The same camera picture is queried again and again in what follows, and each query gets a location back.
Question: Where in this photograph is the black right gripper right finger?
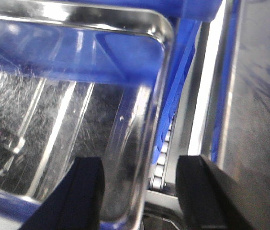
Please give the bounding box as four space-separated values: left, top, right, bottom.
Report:
176 156 252 230

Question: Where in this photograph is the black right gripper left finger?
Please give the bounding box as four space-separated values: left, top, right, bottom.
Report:
22 157 105 230

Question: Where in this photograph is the silver steel tray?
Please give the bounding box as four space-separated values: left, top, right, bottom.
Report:
0 0 174 230

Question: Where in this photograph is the roller track divider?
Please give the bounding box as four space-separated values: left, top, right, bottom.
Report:
148 14 234 211

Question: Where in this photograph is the stainless steel shelf rail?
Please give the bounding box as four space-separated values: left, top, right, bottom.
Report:
214 0 270 203

